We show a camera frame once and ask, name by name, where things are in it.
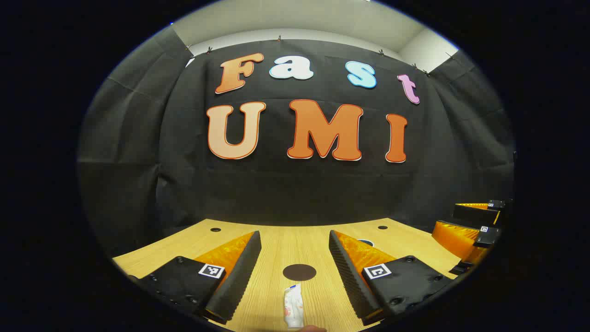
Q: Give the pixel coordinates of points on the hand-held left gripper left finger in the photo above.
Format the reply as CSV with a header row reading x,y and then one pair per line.
x,y
237,281

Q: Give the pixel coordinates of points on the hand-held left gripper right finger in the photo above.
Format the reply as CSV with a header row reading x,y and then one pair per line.
x,y
350,281

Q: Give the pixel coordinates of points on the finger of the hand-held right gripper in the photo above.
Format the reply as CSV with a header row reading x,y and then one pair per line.
x,y
474,214
456,240

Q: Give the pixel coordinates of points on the dark brown round coaster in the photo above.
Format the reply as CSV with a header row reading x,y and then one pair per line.
x,y
299,272

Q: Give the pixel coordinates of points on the white toothpaste tube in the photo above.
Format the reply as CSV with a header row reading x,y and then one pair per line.
x,y
293,306

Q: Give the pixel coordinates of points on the light wooden desktop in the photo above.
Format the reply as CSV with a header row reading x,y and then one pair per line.
x,y
286,244

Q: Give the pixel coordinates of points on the black backdrop cloth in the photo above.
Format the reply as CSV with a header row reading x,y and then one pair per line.
x,y
299,189

